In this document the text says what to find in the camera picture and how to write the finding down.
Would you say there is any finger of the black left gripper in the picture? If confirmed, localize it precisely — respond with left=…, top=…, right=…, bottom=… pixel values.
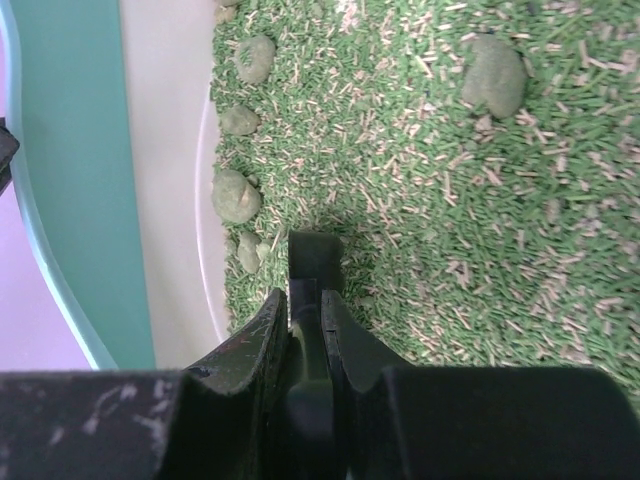
left=0, top=117, right=20, bottom=195

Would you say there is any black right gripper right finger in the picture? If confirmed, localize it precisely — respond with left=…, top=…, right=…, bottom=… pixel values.
left=321, top=291, right=639, bottom=479

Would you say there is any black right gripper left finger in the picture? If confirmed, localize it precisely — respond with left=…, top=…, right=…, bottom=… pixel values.
left=1, top=289, right=287, bottom=479

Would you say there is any teal plastic litter box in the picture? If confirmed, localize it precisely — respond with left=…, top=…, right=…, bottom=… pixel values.
left=1, top=1, right=228, bottom=369

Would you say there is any black slotted litter scoop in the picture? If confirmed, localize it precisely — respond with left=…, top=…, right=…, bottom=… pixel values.
left=265, top=231, right=344, bottom=479

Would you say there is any green litter clump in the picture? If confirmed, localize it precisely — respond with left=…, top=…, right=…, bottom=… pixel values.
left=233, top=35, right=276, bottom=85
left=219, top=105, right=260, bottom=136
left=461, top=34, right=528, bottom=119
left=237, top=232, right=272, bottom=274
left=211, top=169, right=262, bottom=224

